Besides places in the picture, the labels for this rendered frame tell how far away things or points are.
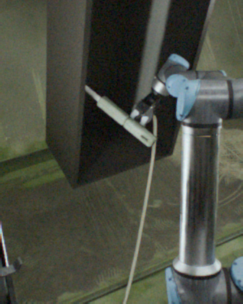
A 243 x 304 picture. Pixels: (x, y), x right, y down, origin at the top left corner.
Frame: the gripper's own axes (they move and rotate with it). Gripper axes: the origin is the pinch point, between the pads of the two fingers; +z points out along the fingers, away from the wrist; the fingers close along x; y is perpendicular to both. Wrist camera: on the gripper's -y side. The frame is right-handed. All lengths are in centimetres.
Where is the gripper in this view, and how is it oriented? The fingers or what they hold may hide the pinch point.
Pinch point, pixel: (133, 125)
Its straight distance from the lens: 227.5
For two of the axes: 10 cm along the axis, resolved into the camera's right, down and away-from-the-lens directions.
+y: 4.3, -2.6, 8.7
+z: -5.0, 7.3, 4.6
